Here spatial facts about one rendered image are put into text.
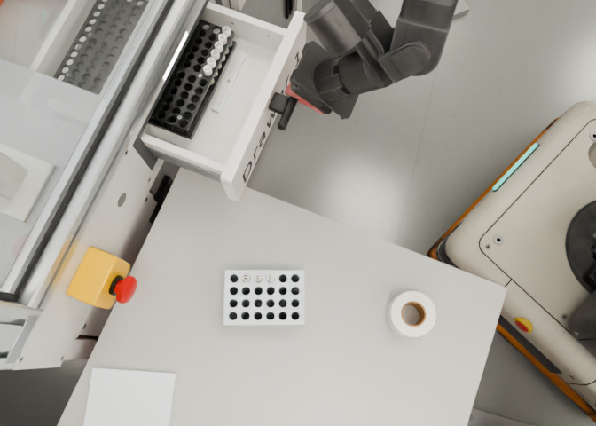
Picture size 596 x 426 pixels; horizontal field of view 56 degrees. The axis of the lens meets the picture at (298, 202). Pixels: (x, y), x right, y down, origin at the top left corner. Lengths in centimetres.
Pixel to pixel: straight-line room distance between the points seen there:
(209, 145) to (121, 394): 40
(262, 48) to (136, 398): 59
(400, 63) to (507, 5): 152
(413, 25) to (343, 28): 8
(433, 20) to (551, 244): 100
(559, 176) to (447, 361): 81
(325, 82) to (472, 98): 123
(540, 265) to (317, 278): 76
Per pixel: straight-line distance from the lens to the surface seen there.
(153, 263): 94
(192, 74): 88
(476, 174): 184
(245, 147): 79
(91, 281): 81
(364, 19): 67
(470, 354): 95
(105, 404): 93
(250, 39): 96
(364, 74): 68
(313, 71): 77
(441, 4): 63
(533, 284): 152
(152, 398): 92
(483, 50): 203
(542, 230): 155
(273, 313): 90
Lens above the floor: 167
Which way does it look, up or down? 75 degrees down
